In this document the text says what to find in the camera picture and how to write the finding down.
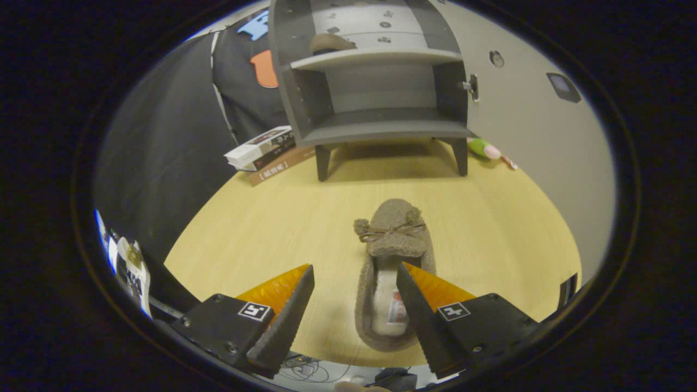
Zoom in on black backdrop cloth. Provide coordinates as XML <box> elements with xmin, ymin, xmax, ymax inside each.
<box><xmin>94</xmin><ymin>7</ymin><xmax>292</xmax><ymax>316</ymax></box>

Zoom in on black book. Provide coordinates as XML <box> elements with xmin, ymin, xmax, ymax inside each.
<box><xmin>252</xmin><ymin>143</ymin><xmax>298</xmax><ymax>172</ymax></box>

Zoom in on white printed object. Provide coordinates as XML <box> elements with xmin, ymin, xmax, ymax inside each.
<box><xmin>108</xmin><ymin>235</ymin><xmax>153</xmax><ymax>319</ymax></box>

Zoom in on black cables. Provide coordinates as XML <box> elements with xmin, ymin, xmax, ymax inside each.
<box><xmin>280</xmin><ymin>354</ymin><xmax>352</xmax><ymax>384</ymax></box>

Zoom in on grey shoe cabinet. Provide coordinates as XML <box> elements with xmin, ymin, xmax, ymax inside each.
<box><xmin>268</xmin><ymin>0</ymin><xmax>472</xmax><ymax>182</ymax></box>

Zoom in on green plush toy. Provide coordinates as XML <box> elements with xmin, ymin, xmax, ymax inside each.
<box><xmin>467</xmin><ymin>136</ymin><xmax>518</xmax><ymax>170</ymax></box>

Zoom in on brown book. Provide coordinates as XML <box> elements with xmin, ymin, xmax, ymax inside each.
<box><xmin>245</xmin><ymin>146</ymin><xmax>317</xmax><ymax>187</ymax></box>

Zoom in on brown fuzzy slipper shoe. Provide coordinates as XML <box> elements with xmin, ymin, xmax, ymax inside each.
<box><xmin>353</xmin><ymin>199</ymin><xmax>437</xmax><ymax>352</ymax></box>
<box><xmin>309</xmin><ymin>34</ymin><xmax>357</xmax><ymax>55</ymax></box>

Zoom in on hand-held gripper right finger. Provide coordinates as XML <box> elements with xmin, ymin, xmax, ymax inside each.
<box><xmin>396</xmin><ymin>262</ymin><xmax>540</xmax><ymax>380</ymax></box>

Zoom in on white shoe cabinet door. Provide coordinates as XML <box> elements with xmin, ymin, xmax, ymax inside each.
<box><xmin>430</xmin><ymin>0</ymin><xmax>617</xmax><ymax>286</ymax></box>

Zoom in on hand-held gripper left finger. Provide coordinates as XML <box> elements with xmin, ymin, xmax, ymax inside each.
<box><xmin>172</xmin><ymin>264</ymin><xmax>316</xmax><ymax>379</ymax></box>

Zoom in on white book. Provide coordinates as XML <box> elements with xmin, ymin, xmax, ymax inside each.
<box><xmin>224</xmin><ymin>126</ymin><xmax>295</xmax><ymax>170</ymax></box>

